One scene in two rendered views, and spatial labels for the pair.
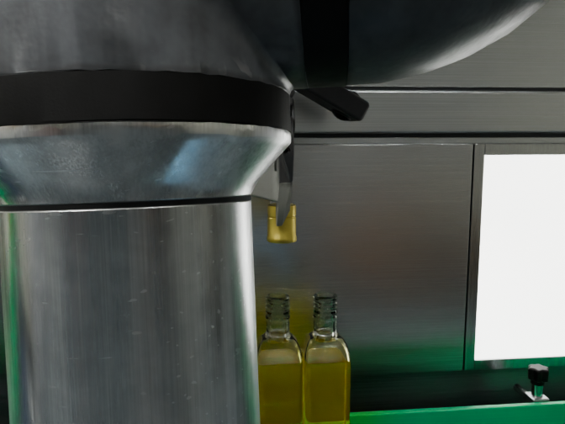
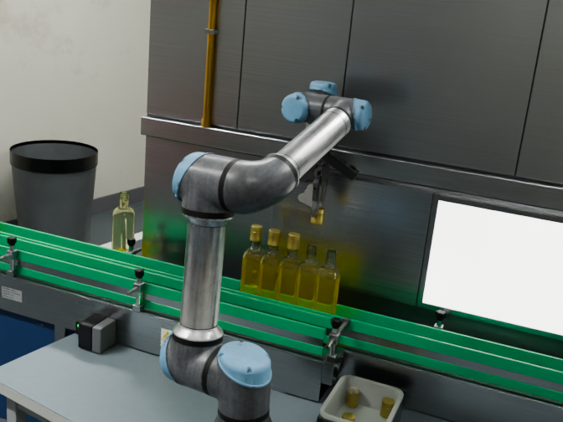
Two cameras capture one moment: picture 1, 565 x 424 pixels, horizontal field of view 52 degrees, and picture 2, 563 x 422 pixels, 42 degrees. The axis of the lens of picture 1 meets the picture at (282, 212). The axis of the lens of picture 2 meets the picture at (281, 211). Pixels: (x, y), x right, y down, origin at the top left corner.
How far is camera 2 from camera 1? 1.43 m
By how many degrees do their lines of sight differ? 27
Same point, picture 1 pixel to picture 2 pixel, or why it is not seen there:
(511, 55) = (466, 151)
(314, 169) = (352, 190)
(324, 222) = (353, 216)
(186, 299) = (206, 239)
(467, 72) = (441, 156)
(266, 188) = (307, 201)
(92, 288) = (194, 235)
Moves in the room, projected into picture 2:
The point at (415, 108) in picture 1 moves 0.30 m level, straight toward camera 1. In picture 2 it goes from (406, 170) to (343, 186)
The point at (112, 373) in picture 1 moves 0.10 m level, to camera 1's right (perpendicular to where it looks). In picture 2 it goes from (195, 247) to (235, 258)
